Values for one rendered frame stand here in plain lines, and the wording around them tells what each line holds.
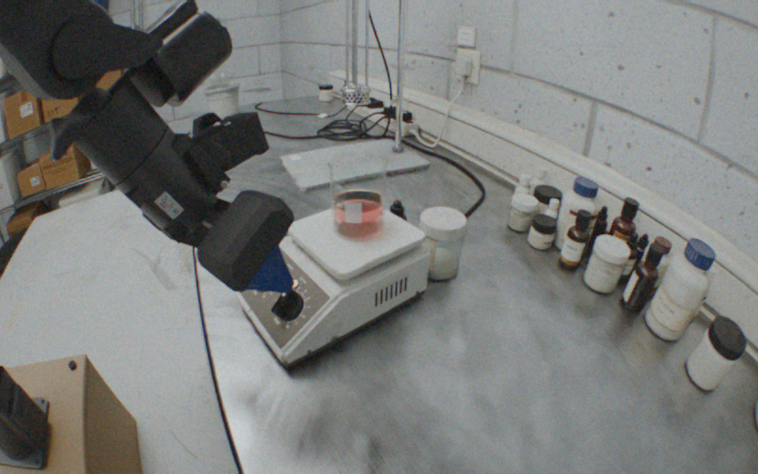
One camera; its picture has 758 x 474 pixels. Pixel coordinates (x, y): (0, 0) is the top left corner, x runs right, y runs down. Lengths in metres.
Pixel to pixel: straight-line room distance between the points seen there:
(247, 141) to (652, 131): 0.60
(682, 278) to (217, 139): 0.50
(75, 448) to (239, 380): 0.20
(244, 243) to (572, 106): 0.65
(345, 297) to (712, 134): 0.58
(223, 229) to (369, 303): 0.21
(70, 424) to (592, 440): 0.44
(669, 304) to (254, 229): 0.47
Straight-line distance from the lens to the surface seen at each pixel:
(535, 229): 0.59
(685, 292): 0.50
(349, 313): 0.38
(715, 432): 0.50
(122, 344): 0.49
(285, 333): 0.37
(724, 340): 0.49
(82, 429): 0.30
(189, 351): 0.44
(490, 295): 0.48
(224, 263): 0.21
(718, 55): 0.64
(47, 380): 0.35
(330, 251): 0.39
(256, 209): 0.22
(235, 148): 0.28
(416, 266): 0.42
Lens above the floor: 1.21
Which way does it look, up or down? 32 degrees down
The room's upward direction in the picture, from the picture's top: 1 degrees clockwise
